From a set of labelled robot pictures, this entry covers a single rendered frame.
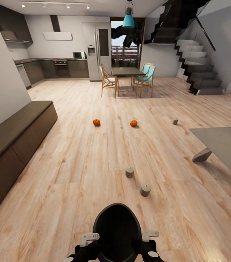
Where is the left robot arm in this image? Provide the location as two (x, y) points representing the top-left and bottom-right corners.
(62, 233), (102, 262)

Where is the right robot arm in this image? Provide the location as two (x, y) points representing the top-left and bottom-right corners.
(131, 230), (164, 262)

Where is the pumpkin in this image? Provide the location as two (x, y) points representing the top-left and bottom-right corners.
(93, 119), (100, 126)
(130, 120), (138, 126)

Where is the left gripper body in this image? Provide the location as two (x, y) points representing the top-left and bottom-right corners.
(75, 243), (98, 262)

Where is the pillar candle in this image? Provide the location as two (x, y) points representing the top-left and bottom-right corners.
(172, 118), (179, 125)
(140, 183), (151, 197)
(125, 166), (134, 178)

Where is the cauldron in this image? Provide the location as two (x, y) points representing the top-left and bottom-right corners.
(92, 203), (142, 262)

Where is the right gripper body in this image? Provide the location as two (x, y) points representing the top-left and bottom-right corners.
(134, 239), (156, 254)

